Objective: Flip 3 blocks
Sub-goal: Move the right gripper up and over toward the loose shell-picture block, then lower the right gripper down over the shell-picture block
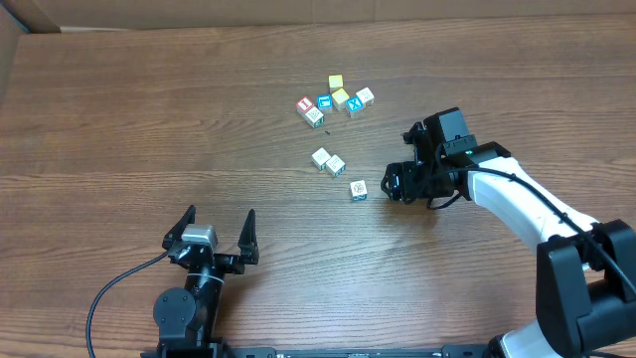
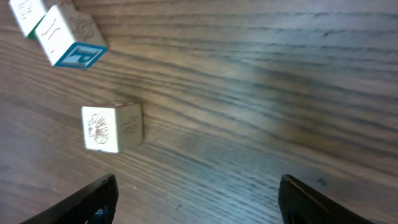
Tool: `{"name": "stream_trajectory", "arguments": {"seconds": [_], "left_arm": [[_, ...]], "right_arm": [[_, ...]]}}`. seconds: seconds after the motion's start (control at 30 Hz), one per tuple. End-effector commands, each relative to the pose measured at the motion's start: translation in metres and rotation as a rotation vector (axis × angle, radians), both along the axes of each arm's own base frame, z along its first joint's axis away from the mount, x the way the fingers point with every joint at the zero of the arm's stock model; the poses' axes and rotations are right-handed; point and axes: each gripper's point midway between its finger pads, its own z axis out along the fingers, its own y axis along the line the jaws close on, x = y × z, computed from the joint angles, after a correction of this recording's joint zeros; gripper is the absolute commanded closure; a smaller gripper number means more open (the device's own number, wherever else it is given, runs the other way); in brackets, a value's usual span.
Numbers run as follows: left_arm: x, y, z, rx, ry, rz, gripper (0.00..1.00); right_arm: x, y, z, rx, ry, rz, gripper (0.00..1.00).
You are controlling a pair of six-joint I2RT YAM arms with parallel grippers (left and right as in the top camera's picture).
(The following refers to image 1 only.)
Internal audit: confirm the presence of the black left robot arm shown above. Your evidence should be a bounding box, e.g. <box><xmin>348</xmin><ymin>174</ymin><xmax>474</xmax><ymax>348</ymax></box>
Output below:
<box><xmin>153</xmin><ymin>206</ymin><xmax>259</xmax><ymax>357</ymax></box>

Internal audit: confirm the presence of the white block green edge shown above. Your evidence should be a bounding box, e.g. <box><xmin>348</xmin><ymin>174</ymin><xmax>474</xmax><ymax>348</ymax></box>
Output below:
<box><xmin>325</xmin><ymin>154</ymin><xmax>346</xmax><ymax>178</ymax></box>

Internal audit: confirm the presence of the blue letter block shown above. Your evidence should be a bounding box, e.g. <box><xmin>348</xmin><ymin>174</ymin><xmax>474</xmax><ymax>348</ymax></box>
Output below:
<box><xmin>316</xmin><ymin>94</ymin><xmax>333</xmax><ymax>113</ymax></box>

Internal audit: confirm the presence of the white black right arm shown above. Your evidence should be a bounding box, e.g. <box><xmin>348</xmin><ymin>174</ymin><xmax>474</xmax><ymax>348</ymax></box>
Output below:
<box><xmin>381</xmin><ymin>122</ymin><xmax>635</xmax><ymax>357</ymax></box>

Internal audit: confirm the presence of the yellow block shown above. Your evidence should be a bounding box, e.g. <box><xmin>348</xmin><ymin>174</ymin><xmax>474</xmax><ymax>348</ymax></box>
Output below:
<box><xmin>328</xmin><ymin>75</ymin><xmax>344</xmax><ymax>93</ymax></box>
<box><xmin>331</xmin><ymin>88</ymin><xmax>350</xmax><ymax>111</ymax></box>

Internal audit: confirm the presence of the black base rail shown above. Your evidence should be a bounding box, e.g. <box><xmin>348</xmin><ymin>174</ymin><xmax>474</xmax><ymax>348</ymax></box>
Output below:
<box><xmin>139</xmin><ymin>344</ymin><xmax>492</xmax><ymax>358</ymax></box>

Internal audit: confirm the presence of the white block far right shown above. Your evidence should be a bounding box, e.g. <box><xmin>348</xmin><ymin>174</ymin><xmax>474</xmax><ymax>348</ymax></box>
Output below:
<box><xmin>356</xmin><ymin>88</ymin><xmax>375</xmax><ymax>107</ymax></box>

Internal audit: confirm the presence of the blue X block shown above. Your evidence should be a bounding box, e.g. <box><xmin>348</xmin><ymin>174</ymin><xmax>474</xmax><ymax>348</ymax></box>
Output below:
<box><xmin>346</xmin><ymin>96</ymin><xmax>365</xmax><ymax>118</ymax></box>

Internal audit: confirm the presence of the white block frog picture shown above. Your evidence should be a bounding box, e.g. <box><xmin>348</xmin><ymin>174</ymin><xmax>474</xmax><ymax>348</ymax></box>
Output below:
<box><xmin>311</xmin><ymin>147</ymin><xmax>331</xmax><ymax>171</ymax></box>

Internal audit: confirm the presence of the white block blue side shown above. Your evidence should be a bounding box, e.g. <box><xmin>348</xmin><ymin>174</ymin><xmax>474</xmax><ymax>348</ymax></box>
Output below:
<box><xmin>350</xmin><ymin>180</ymin><xmax>368</xmax><ymax>201</ymax></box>

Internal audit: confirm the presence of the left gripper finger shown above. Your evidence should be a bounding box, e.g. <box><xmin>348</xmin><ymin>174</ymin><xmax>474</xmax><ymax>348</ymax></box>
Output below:
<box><xmin>238</xmin><ymin>209</ymin><xmax>259</xmax><ymax>265</ymax></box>
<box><xmin>162</xmin><ymin>205</ymin><xmax>196</xmax><ymax>250</ymax></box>

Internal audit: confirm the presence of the yellow block near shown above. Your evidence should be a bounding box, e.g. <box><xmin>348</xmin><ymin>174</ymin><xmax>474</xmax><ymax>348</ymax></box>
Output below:
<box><xmin>331</xmin><ymin>88</ymin><xmax>350</xmax><ymax>111</ymax></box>

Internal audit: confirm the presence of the cardboard wall panel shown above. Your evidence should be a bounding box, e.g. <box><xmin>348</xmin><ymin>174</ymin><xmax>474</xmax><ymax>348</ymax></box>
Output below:
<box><xmin>1</xmin><ymin>0</ymin><xmax>635</xmax><ymax>33</ymax></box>

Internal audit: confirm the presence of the yellow block far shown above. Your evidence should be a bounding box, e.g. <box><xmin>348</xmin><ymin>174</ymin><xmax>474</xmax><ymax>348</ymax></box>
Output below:
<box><xmin>328</xmin><ymin>75</ymin><xmax>344</xmax><ymax>93</ymax></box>

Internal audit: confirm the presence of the white block green side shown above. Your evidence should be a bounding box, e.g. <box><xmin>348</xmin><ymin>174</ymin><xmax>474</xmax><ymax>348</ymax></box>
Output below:
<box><xmin>304</xmin><ymin>106</ymin><xmax>325</xmax><ymax>128</ymax></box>

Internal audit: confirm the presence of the red I block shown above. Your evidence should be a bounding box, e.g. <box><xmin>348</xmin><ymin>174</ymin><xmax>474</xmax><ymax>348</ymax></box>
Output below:
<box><xmin>296</xmin><ymin>96</ymin><xmax>315</xmax><ymax>118</ymax></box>

